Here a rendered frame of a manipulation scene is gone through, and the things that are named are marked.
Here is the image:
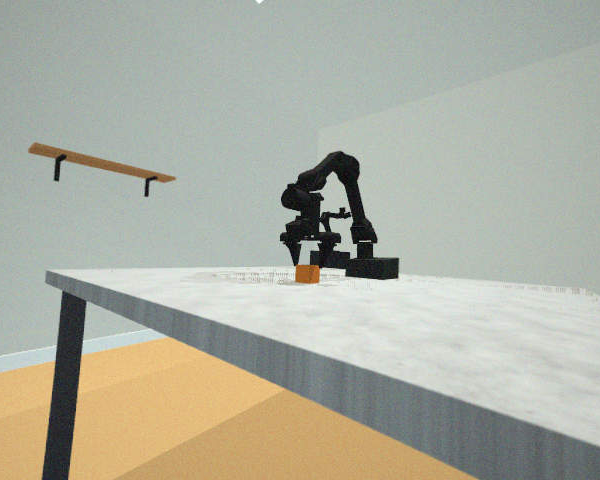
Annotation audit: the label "orange block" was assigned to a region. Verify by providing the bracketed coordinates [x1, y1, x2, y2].
[295, 265, 320, 284]

